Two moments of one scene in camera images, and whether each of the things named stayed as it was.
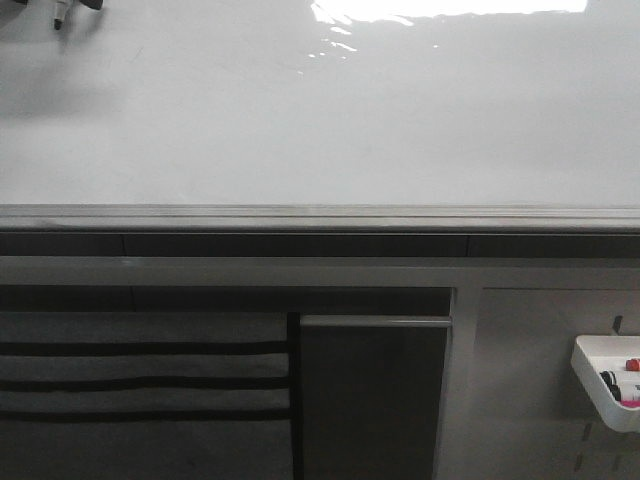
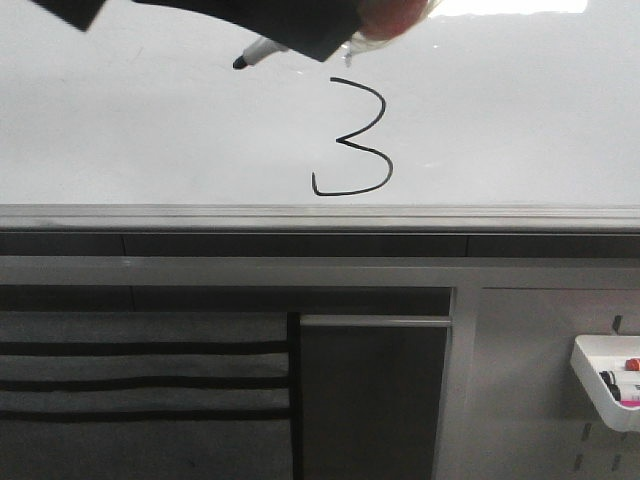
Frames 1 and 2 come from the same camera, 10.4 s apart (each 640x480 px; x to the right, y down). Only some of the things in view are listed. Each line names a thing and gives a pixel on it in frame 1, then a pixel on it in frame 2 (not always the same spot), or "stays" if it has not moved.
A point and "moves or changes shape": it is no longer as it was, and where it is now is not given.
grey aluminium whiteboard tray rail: x=323 y=219 stays
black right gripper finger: x=95 y=4 -> x=316 y=28
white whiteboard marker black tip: x=60 y=8 moves or changes shape
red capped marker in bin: x=632 y=365 stays
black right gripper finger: x=13 y=4 -> x=79 y=13
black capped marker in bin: x=610 y=379 stays
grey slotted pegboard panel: x=530 y=416 stays
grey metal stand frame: x=460 y=417 stays
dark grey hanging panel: x=370 y=395 stays
